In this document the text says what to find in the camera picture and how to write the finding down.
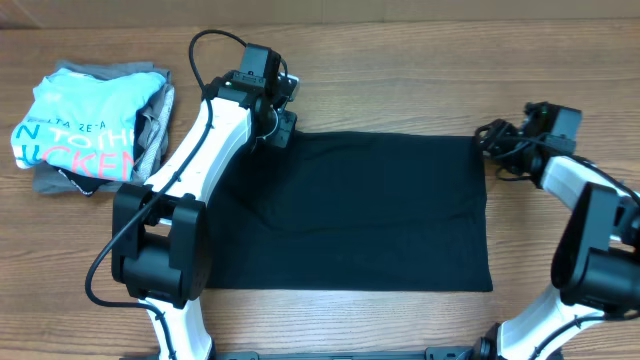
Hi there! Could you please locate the black t-shirt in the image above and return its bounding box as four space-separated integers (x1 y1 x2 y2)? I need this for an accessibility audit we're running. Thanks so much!
208 132 493 292

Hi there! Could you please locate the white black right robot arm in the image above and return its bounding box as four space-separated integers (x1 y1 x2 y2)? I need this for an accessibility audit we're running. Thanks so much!
460 102 639 360

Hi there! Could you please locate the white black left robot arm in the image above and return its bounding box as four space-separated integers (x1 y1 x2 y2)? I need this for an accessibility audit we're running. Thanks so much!
111 44 300 359

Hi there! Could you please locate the grey striped folded garment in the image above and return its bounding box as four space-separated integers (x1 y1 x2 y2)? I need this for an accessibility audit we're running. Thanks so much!
133 84 175 183

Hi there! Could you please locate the light blue printed t-shirt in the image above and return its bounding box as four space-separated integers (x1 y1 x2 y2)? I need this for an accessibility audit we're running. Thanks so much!
11 68 166 182

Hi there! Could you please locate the black folded garment in stack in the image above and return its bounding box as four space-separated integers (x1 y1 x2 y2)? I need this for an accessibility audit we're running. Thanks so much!
57 168 109 197

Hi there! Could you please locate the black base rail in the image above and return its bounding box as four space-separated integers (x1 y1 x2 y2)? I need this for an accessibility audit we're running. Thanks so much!
119 345 476 360

